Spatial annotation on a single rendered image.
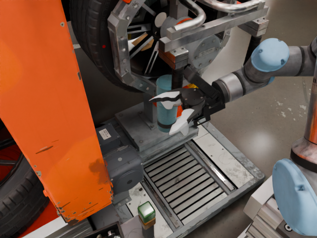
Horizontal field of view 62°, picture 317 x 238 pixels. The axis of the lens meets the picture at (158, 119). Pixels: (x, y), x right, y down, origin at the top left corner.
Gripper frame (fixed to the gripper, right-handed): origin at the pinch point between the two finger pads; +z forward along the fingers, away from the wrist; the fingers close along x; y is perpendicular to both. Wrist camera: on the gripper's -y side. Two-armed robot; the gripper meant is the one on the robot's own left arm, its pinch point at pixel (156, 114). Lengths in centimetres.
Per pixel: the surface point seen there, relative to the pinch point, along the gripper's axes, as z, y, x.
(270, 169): -58, 98, 20
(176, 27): -15.1, -14.4, 13.4
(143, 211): 14.2, 18.9, -13.2
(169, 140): -10, 69, 49
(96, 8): 1.8, -18.8, 37.5
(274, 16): -189, 105, 180
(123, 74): 2.0, 4.2, 32.1
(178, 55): -12.8, -8.1, 10.3
